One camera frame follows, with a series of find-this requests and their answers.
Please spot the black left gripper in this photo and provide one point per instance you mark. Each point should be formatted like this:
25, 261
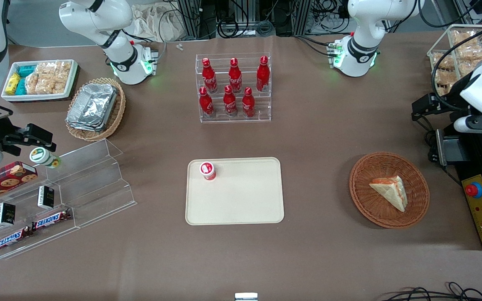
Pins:
454, 97

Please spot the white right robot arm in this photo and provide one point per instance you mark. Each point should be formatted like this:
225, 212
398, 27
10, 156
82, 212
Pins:
124, 62

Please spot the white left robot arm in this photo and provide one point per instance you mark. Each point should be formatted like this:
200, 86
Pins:
356, 54

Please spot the white rectangular snack tray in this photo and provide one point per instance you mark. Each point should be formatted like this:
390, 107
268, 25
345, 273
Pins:
71, 83

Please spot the triangular wrapped sandwich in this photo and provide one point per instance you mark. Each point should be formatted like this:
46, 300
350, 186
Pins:
391, 190

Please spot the light oval wicker basket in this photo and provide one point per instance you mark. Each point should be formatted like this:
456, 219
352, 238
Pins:
117, 113

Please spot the brown wicker basket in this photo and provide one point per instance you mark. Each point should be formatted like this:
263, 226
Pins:
366, 200

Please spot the beige plastic tray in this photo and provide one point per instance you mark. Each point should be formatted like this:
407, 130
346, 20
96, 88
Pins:
245, 200

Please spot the green cap yogurt bottle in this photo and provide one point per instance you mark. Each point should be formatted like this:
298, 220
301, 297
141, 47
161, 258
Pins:
42, 156

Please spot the bagged pastry snack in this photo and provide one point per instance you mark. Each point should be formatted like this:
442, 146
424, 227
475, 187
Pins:
473, 53
444, 83
442, 61
463, 37

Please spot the red tartan cookie box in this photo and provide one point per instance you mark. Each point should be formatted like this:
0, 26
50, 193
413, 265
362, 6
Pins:
2, 179

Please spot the teal snack pack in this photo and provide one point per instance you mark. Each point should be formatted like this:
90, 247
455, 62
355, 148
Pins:
21, 87
26, 70

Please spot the clear rice cracker pack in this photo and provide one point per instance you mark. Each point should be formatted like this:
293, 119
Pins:
45, 68
63, 69
52, 84
32, 83

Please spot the yellow snack pack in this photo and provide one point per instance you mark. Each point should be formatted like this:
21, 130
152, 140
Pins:
13, 83

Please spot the clear snack rack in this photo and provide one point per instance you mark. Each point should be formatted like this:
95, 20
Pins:
437, 50

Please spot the small black box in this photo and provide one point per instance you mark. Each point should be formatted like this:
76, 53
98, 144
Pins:
5, 214
46, 197

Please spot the black equipment box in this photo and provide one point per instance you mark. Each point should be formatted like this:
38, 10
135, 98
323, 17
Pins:
475, 154

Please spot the stack of foil trays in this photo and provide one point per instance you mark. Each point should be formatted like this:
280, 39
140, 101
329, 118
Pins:
92, 106

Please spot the clear acrylic step display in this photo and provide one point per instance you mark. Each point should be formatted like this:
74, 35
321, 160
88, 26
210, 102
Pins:
94, 184

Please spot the snickers chocolate bar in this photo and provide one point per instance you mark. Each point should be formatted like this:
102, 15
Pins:
50, 220
11, 240

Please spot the red emergency stop button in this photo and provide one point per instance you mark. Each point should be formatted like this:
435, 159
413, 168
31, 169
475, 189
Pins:
473, 190

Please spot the clear acrylic bottle rack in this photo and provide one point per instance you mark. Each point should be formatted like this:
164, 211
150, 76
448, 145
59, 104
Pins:
262, 106

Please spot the beige cloth bag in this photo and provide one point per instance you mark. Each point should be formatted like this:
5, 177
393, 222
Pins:
153, 23

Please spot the red cola bottle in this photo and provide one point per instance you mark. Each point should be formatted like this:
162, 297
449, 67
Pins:
235, 77
206, 104
248, 104
262, 75
209, 77
229, 102

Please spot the red cap yogurt bottle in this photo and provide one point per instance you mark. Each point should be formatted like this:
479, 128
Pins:
208, 170

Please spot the small white device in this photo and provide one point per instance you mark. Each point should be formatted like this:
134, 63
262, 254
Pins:
246, 297

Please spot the grey metal bracket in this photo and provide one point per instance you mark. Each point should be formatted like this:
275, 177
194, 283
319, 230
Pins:
450, 148

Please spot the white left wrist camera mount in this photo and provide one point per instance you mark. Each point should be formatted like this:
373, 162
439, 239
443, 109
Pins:
481, 124

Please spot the aluminium frame post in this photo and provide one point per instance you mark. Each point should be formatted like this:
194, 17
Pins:
195, 16

